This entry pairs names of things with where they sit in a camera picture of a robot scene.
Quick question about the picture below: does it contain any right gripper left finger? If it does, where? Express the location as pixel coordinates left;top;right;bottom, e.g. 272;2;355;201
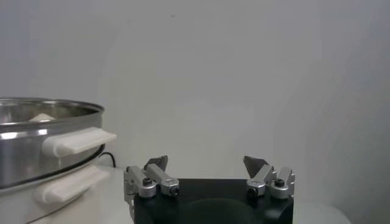
123;155;180;211

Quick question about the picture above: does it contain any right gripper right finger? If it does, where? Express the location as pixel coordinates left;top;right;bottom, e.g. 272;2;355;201
243;155;296;200

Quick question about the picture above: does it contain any stainless steel steamer basket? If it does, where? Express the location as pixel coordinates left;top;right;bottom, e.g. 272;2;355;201
0;97;118;189

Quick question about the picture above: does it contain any cream electric cooking pot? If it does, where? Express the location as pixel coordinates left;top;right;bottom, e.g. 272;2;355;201
0;145;110;224

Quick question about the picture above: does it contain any black pot power cord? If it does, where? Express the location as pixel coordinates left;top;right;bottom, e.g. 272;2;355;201
99;151;116;168

